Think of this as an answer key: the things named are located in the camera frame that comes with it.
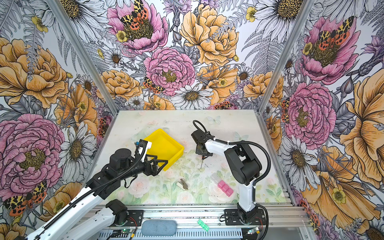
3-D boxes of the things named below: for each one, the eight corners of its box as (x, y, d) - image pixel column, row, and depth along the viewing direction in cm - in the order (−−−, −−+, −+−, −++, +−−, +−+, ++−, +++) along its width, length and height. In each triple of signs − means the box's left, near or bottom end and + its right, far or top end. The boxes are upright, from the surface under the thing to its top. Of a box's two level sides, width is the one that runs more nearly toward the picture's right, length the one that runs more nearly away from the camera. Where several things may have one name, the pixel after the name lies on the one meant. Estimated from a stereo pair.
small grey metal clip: (176, 184, 87) (176, 183, 85) (181, 180, 89) (181, 178, 87) (184, 192, 84) (184, 190, 82) (189, 187, 86) (189, 185, 84)
